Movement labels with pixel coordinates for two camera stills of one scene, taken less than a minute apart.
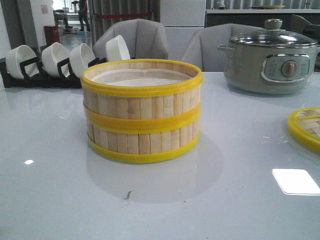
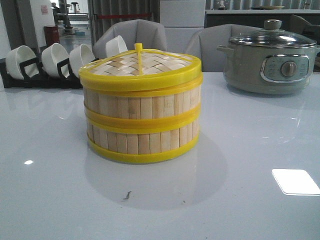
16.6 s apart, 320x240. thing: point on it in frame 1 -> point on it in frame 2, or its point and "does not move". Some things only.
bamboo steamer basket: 142,95 does not move
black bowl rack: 32,76 does not move
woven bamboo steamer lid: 304,124 -> 142,70
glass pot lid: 273,35 does not move
